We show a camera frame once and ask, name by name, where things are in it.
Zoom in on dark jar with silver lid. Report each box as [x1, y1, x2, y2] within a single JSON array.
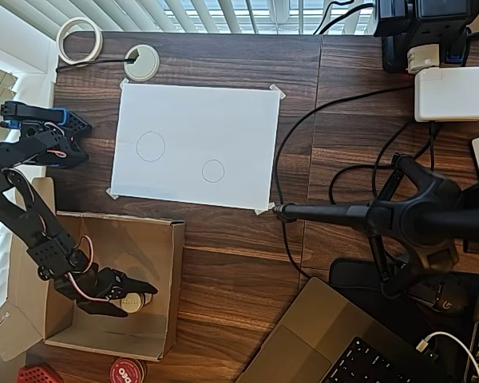
[[117, 290, 153, 314]]

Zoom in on open cardboard box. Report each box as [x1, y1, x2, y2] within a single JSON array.
[[0, 175, 187, 362]]

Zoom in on round tin with red lid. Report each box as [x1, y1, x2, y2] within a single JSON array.
[[109, 357, 148, 383]]

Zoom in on red perforated block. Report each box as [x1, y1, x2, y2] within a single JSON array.
[[15, 363, 61, 383]]

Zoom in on black clamp with blue knob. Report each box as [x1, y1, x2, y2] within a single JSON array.
[[0, 101, 93, 139]]

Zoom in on white paper sheet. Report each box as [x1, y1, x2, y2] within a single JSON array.
[[110, 81, 280, 211]]

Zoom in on grey laptop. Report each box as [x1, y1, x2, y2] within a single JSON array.
[[235, 277, 460, 383]]

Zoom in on black mouse pad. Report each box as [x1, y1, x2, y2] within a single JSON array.
[[329, 257, 424, 296]]

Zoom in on masking tape roll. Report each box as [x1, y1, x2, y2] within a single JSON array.
[[57, 18, 104, 65]]

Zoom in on black tripod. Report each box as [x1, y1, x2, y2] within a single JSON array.
[[271, 153, 479, 300]]

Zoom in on black computer mouse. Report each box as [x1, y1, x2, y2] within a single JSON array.
[[406, 274, 478, 314]]

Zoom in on small white plug adapter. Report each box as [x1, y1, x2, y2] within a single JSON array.
[[406, 42, 441, 75]]

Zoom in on large white power adapter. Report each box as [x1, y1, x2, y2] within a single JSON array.
[[414, 66, 479, 123]]

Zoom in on black power strip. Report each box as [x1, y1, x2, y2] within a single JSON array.
[[373, 0, 479, 73]]

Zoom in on black cable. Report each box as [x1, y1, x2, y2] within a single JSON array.
[[271, 82, 417, 280], [329, 119, 438, 207], [316, 0, 378, 36], [55, 57, 140, 73]]

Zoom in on white round cable grommet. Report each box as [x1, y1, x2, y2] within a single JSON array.
[[123, 45, 160, 82]]

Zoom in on white USB cable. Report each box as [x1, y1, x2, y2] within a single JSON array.
[[418, 330, 479, 383]]

